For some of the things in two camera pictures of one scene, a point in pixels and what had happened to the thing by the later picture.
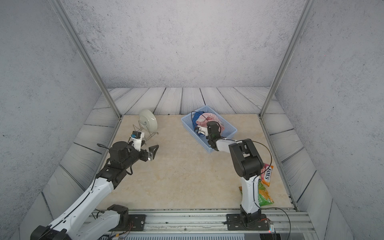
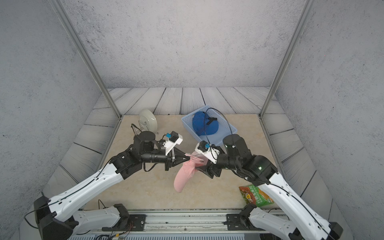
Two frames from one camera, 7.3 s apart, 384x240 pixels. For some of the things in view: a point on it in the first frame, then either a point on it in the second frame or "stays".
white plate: (148, 120) stays
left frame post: (86, 55) stays
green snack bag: (264, 194) stays
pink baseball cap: (202, 119) to (186, 172)
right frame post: (308, 9) stays
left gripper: (145, 157) to (175, 158)
